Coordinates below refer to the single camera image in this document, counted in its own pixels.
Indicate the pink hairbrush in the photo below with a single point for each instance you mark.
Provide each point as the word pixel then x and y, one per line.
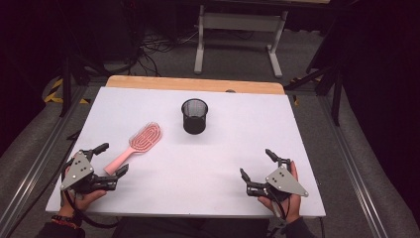
pixel 145 137

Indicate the person's left hand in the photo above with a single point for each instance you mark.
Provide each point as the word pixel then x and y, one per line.
pixel 81 201

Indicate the person's dark lap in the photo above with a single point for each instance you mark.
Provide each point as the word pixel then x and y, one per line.
pixel 191 228

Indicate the yellow black hazard tape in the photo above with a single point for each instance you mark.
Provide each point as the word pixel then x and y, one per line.
pixel 52 96

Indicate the white table cover board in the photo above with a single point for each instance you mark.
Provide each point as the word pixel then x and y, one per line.
pixel 198 172

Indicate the aluminium floor rail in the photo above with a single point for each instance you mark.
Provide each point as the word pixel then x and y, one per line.
pixel 39 162
pixel 356 172

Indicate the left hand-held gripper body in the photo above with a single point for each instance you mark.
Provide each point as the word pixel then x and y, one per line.
pixel 77 170

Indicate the black metal stand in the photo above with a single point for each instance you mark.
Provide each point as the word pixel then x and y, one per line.
pixel 336 99
pixel 67 86

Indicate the black mesh pen holder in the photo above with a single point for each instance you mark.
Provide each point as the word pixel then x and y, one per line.
pixel 194 124

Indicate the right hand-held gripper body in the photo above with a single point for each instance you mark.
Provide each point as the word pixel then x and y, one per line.
pixel 285 181

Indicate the grey metal desk frame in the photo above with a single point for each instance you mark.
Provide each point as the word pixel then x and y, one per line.
pixel 241 21

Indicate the person's right hand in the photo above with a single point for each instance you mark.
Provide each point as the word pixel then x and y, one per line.
pixel 293 208

